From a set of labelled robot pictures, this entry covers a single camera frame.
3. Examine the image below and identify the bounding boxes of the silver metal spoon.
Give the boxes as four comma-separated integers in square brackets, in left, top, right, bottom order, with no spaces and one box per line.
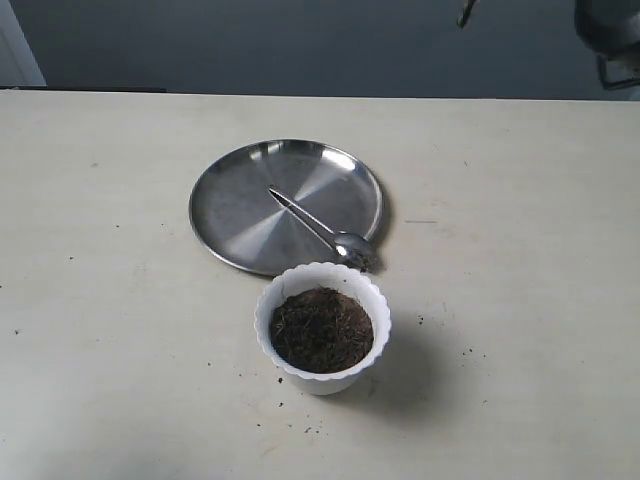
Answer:
[268,185,379,272]

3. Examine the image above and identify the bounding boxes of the white scalloped flower pot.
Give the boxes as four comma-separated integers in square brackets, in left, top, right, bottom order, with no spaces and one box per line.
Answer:
[254,262,392,396]

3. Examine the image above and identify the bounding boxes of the red artificial anthurium flower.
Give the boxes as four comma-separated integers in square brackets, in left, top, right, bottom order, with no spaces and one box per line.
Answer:
[456,0,477,29]

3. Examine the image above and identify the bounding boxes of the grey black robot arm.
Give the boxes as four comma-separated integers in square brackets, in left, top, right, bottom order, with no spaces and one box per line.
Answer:
[574,0,639,91]

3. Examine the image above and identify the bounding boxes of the dark soil in pot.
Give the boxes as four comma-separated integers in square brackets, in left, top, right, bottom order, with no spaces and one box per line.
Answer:
[269,287,374,374]

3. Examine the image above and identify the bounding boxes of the round stainless steel plate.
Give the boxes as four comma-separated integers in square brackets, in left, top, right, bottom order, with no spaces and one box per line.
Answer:
[189,139,390,277]

